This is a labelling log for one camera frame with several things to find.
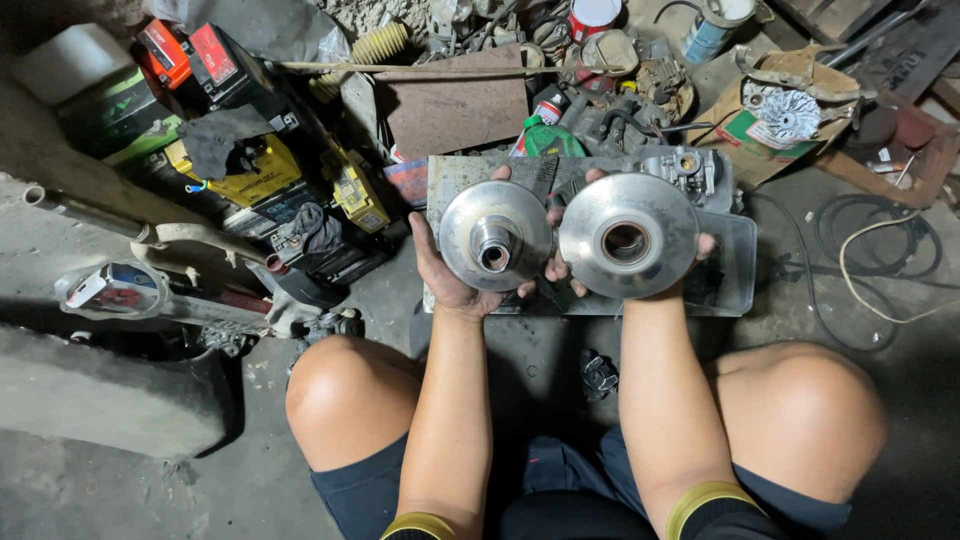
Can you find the person's left hand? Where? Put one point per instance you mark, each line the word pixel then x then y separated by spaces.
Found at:
pixel 442 289

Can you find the person's right hand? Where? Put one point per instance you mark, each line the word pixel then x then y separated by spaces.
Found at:
pixel 559 262

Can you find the metal pulley disc with boss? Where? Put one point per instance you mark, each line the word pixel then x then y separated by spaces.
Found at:
pixel 480 217

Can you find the metal pulley disc with hole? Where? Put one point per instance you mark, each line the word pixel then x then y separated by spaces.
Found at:
pixel 645 206

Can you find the black metal file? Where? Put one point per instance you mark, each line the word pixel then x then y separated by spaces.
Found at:
pixel 546 174

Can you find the stack of dark batteries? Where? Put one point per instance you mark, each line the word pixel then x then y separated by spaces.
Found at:
pixel 337 255

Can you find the red blue packet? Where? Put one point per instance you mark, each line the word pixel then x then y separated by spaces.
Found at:
pixel 409 182

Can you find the small dirty carburetor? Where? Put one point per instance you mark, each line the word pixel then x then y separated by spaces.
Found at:
pixel 330 326

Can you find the small black plastic part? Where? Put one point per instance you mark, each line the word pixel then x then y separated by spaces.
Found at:
pixel 598 375

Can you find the green plastic bottle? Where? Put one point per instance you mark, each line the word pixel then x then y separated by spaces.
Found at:
pixel 553 141

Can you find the small yellow battery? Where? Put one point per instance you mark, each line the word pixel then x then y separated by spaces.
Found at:
pixel 358 191

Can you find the grey engine casing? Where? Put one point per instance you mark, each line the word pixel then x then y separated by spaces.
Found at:
pixel 607 131

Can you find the person's left leg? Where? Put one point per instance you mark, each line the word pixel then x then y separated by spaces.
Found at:
pixel 349 397

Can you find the person's leg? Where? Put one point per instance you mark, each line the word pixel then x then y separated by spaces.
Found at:
pixel 802 416
pixel 349 397

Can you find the grey rag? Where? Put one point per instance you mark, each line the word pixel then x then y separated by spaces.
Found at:
pixel 311 225

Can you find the white red spray can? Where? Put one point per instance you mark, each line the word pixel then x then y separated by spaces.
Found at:
pixel 547 111

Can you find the silver carburetor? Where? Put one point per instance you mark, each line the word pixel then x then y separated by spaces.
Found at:
pixel 686 169

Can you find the clear plastic tray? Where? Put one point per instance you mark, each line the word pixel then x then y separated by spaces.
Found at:
pixel 731 262

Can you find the brown flat board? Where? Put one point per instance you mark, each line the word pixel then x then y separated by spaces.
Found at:
pixel 450 105

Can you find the wide yellow battery box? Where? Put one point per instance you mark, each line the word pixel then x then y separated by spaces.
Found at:
pixel 274 169

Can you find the torn cardboard box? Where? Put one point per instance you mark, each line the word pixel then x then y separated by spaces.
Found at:
pixel 731 142

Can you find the thin wooden stick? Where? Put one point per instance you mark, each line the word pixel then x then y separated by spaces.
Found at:
pixel 450 69

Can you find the dark blue shorts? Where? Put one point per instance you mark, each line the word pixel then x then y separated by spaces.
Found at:
pixel 570 487

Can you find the black sleeve with yellow cuff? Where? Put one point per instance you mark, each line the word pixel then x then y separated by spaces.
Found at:
pixel 720 514
pixel 420 526

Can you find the heap of engine parts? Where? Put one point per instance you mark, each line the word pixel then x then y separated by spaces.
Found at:
pixel 510 22

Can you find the red tin can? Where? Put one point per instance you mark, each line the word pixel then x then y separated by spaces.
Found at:
pixel 592 16

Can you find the yellow ribbed rubber boot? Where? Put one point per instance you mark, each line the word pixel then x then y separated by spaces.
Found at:
pixel 379 45

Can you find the black rag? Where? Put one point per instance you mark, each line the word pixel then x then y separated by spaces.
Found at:
pixel 214 139

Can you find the blue white can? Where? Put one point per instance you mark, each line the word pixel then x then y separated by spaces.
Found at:
pixel 709 34

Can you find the silver finned rotor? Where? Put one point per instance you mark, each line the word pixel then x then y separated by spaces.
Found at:
pixel 787 112

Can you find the person's right leg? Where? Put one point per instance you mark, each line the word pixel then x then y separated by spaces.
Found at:
pixel 802 416

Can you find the black battery with red label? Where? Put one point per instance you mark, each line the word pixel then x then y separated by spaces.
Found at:
pixel 229 67

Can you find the grey plastic sheet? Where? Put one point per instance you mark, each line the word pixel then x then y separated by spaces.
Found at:
pixel 255 22

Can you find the motorcycle tail light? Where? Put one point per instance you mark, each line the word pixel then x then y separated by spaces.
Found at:
pixel 112 289

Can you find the grey concrete block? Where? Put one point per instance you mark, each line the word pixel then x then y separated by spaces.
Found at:
pixel 105 390

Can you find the orange battery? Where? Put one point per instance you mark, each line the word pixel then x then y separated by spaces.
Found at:
pixel 163 52

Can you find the chrome exhaust pipe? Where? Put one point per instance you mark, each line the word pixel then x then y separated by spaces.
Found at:
pixel 82 211

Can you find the green battery box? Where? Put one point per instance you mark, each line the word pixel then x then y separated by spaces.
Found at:
pixel 112 120

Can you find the dark wooden pallet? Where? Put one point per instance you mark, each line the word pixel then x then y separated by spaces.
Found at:
pixel 900 45

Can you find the white plastic container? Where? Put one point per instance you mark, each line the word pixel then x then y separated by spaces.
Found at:
pixel 67 64

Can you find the beige frame tube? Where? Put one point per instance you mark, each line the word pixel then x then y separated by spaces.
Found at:
pixel 210 244

